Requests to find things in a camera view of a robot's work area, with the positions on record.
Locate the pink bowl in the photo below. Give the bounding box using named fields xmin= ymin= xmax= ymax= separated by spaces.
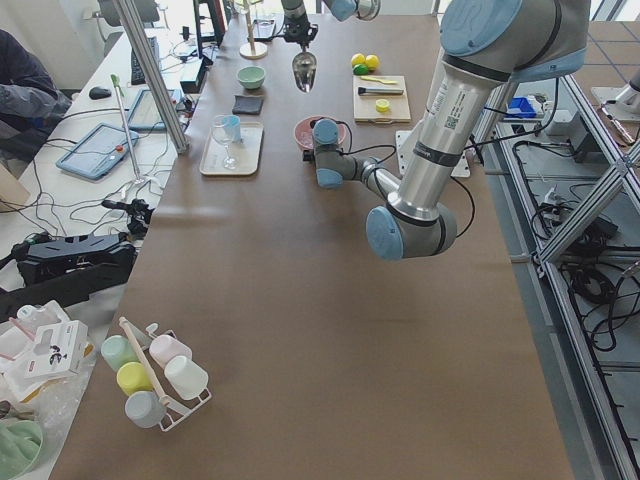
xmin=293 ymin=115 xmax=348 ymax=151

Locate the metal ice scoop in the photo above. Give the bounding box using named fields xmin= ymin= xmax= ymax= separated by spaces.
xmin=292 ymin=47 xmax=318 ymax=93

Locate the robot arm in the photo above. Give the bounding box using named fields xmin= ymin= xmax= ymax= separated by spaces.
xmin=281 ymin=0 xmax=381 ymax=48
xmin=312 ymin=0 xmax=590 ymax=260

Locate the blue cup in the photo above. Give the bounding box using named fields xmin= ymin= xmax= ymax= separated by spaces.
xmin=222 ymin=114 xmax=242 ymax=143

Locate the pink cup in rack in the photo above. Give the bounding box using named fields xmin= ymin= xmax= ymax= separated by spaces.
xmin=149 ymin=334 xmax=192 ymax=368

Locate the white cup in rack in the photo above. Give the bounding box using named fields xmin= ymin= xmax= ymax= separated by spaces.
xmin=164 ymin=355 xmax=209 ymax=400

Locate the green cup in rack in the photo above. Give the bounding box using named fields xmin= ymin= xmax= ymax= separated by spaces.
xmin=100 ymin=335 xmax=138 ymax=372

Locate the yellow cup in rack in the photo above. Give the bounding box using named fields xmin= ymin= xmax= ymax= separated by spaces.
xmin=116 ymin=362 xmax=153 ymax=396

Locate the white cup rack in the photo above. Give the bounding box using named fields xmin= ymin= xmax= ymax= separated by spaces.
xmin=118 ymin=317 xmax=213 ymax=433

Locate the grey cup in rack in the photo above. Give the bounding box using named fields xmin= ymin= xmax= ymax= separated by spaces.
xmin=125 ymin=391 xmax=166 ymax=428

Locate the black glass tray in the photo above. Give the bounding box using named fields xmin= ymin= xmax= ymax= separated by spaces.
xmin=247 ymin=19 xmax=276 ymax=43

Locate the wooden glass stand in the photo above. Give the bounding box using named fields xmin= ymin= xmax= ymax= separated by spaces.
xmin=234 ymin=0 xmax=268 ymax=60

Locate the green lime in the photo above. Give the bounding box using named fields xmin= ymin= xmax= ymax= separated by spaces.
xmin=352 ymin=64 xmax=369 ymax=76

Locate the wooden cutting board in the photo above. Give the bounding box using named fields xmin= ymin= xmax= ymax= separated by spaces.
xmin=353 ymin=75 xmax=411 ymax=123

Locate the dark grey cloth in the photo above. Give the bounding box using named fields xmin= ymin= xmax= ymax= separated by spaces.
xmin=232 ymin=95 xmax=263 ymax=115

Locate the beige tray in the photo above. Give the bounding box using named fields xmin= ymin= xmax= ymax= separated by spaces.
xmin=199 ymin=121 xmax=264 ymax=176

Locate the wine glass on tray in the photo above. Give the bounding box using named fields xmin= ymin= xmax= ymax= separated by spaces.
xmin=212 ymin=115 xmax=236 ymax=170

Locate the yellow lemon half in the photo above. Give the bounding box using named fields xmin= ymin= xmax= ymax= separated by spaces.
xmin=375 ymin=99 xmax=390 ymax=112

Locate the black keyboard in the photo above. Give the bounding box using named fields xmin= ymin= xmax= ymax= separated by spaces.
xmin=129 ymin=35 xmax=162 ymax=86

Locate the blue teach pendant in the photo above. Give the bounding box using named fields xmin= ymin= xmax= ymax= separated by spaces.
xmin=56 ymin=123 xmax=139 ymax=180
xmin=127 ymin=89 xmax=166 ymax=133

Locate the computer mouse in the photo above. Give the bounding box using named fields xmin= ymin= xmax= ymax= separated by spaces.
xmin=88 ymin=86 xmax=112 ymax=100

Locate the person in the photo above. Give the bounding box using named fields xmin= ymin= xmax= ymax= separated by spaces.
xmin=1 ymin=30 xmax=72 ymax=162

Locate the black case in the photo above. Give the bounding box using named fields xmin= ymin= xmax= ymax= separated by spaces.
xmin=17 ymin=234 xmax=137 ymax=290

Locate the white cardboard box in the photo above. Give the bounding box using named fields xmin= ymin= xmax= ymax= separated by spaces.
xmin=24 ymin=320 xmax=88 ymax=380

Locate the large green bowl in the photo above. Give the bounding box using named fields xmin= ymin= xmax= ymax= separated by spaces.
xmin=1 ymin=420 xmax=44 ymax=479

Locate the aluminium frame post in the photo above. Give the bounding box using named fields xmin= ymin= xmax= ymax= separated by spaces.
xmin=113 ymin=0 xmax=189 ymax=154

